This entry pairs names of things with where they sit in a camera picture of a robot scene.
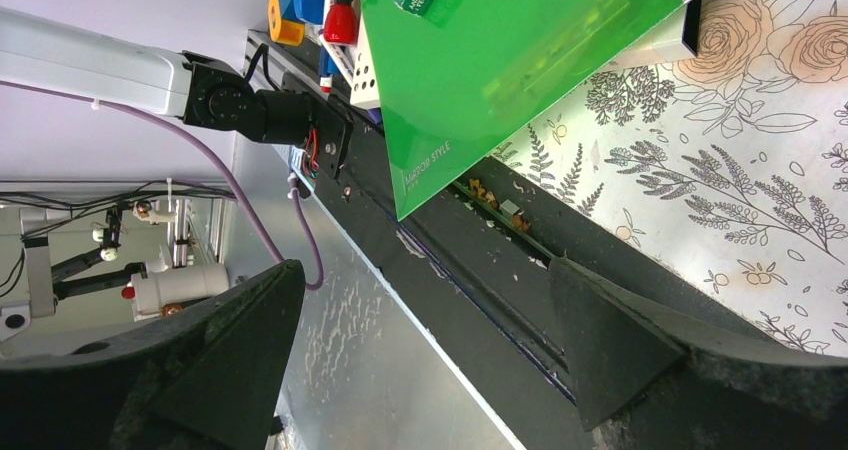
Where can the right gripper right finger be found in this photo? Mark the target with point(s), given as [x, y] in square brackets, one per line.
[696, 361]

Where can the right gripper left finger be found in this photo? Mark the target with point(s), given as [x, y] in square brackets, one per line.
[207, 377]

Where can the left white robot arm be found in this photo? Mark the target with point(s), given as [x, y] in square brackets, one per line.
[168, 89]

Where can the floral table mat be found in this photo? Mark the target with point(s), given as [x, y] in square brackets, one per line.
[728, 169]

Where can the white perforated board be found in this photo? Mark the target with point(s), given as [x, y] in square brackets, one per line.
[356, 67]

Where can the white red marker pen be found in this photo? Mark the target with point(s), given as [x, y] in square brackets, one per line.
[328, 66]

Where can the red black stamp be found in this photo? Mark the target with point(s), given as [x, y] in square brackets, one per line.
[341, 23]

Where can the green clip file folder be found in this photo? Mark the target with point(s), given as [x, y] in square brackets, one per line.
[462, 78]

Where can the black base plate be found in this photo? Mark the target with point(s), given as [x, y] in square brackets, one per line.
[521, 313]

